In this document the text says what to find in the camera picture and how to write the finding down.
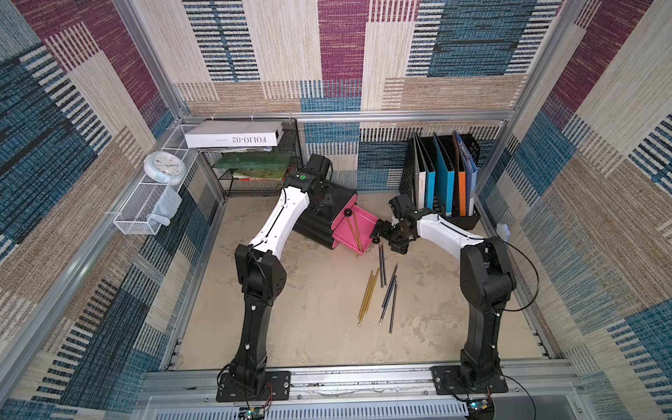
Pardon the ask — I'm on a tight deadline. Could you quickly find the white round clock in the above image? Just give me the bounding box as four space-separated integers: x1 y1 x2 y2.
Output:
143 150 187 186

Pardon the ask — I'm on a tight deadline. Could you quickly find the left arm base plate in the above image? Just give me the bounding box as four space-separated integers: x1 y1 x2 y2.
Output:
215 370 292 403

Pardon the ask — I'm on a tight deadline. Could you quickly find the black mesh shelf rack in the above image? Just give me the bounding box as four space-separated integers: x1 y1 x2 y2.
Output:
201 119 304 199

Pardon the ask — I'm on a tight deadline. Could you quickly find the black pencil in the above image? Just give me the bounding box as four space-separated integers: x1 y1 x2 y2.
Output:
378 243 385 288
381 243 388 287

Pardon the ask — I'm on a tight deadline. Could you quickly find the orange binder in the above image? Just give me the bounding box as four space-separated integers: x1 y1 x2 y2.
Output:
452 132 468 217

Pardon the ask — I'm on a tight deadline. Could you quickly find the white folio box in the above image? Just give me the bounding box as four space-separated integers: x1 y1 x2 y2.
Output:
185 121 284 149

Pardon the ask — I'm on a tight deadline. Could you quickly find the pink middle drawer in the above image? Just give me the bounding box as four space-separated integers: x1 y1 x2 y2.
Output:
332 205 378 255

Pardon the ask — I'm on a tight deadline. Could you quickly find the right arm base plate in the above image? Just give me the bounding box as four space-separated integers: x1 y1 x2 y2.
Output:
430 365 509 396

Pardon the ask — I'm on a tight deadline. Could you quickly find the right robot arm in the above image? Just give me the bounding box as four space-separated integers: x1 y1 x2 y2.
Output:
378 194 517 397

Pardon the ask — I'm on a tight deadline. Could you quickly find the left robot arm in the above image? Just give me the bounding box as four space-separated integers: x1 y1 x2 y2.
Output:
216 154 332 403

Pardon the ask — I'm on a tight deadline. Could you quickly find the black pink drawer unit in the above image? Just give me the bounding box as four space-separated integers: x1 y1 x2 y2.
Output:
293 184 357 250

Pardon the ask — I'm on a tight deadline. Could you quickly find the light blue cloth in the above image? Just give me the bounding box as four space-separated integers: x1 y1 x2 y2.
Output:
146 187 182 229

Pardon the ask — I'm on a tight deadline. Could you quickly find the blue white cable connector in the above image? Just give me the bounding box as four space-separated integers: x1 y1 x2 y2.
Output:
496 223 511 242

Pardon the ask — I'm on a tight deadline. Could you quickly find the pink drawer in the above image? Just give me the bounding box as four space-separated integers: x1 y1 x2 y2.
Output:
332 205 378 255
330 194 358 230

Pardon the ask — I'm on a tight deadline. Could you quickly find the dark blue binder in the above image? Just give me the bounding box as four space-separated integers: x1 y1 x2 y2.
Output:
454 131 478 216

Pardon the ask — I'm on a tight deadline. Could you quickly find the green book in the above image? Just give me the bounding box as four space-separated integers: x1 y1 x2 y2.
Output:
213 152 292 170

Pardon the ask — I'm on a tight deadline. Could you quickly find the black plastic file organizer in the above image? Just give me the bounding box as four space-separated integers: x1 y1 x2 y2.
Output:
399 132 481 231

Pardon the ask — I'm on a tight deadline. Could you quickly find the pink top drawer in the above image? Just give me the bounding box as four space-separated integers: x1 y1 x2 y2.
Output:
330 194 358 230

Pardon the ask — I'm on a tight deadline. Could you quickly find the light blue binder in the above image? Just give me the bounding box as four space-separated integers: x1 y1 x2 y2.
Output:
418 138 436 209
433 133 455 217

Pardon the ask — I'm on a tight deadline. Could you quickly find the white wire basket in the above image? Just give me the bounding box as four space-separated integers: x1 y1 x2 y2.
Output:
113 148 197 236

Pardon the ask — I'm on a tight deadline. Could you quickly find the dark blue pencil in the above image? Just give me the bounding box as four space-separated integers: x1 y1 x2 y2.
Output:
381 275 397 310
379 264 398 324
388 280 398 334

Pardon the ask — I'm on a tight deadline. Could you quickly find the yellow pencil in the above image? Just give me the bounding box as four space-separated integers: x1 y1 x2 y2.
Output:
358 270 375 326
345 215 361 252
352 211 364 253
362 269 379 321

